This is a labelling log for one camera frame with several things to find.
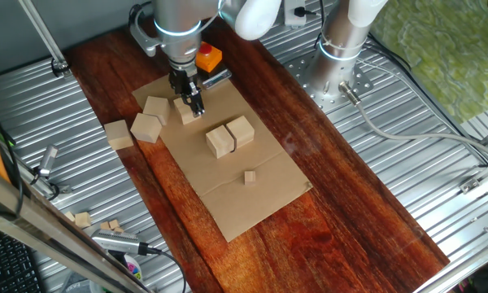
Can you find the metal camera stand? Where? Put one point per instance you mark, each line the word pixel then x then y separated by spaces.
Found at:
pixel 63 189

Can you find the medium wooden cube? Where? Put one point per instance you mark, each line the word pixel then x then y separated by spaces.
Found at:
pixel 249 177
pixel 83 219
pixel 70 216

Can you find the metal frame bar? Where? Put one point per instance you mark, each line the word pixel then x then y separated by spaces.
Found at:
pixel 44 232

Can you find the black keyboard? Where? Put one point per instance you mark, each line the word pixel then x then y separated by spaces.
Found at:
pixel 8 268

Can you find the aluminium stand pole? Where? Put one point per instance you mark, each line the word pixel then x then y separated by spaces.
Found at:
pixel 45 36

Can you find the aluminium profile bar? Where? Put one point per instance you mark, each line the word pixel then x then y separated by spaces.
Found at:
pixel 484 173
pixel 463 264

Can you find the large wooden cube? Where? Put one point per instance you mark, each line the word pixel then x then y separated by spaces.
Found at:
pixel 219 142
pixel 118 134
pixel 146 127
pixel 181 112
pixel 242 130
pixel 157 109

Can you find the silver robot mounting plate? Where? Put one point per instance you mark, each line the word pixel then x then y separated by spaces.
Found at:
pixel 333 101

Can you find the reddish wood grain board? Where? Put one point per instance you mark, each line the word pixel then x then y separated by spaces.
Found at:
pixel 329 203

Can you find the orange emergency stop button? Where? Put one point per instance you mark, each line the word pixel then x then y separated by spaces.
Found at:
pixel 211 59

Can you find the brown cardboard sheet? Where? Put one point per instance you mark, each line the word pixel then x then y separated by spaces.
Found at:
pixel 236 203

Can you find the black power plug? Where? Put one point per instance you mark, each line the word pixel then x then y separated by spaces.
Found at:
pixel 303 11

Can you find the white power strip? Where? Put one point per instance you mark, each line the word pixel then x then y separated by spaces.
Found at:
pixel 289 20

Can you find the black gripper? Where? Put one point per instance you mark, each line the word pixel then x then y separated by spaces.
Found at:
pixel 184 83

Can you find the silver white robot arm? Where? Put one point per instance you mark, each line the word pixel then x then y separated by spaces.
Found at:
pixel 179 24

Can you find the silver camera on stand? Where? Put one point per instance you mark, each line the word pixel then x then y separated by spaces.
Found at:
pixel 49 158

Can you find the small wooden cube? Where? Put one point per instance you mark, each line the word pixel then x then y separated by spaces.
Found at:
pixel 114 224
pixel 105 225
pixel 118 230

